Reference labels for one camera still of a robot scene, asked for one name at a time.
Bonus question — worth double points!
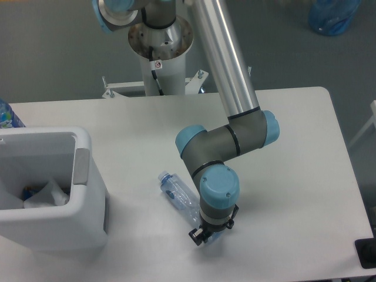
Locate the blue labelled water bottle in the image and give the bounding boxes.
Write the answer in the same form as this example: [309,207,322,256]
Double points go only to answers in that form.
[1,99,25,129]

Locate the black device at table edge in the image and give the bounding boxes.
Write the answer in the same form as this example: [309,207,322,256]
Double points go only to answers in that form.
[355,238,375,269]

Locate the blue plastic bag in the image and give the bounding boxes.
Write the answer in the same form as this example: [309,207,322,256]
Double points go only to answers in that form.
[308,0,362,36]

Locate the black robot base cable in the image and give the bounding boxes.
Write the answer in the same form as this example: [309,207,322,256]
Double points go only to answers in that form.
[148,46,165,96]

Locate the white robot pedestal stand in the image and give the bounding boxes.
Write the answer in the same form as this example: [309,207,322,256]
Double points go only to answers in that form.
[102,16,209,99]

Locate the white plastic trash can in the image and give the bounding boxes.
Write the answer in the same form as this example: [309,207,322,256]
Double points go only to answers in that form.
[1,127,109,251]

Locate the colourful snack wrapper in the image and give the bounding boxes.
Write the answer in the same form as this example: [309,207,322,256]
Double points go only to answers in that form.
[22,186,41,201]

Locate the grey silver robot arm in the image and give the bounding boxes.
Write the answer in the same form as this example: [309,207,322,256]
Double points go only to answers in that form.
[92,1,280,245]

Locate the clear blue plastic bottle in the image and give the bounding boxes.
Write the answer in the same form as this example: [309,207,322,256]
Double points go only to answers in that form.
[157,169,221,244]

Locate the white frame at right edge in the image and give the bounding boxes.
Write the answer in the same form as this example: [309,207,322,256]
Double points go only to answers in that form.
[354,100,375,142]

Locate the white paper tissue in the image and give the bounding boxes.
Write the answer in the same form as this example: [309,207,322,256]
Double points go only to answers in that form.
[23,179,70,209]

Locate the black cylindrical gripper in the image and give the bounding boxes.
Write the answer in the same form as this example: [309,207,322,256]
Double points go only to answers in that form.
[189,204,239,246]

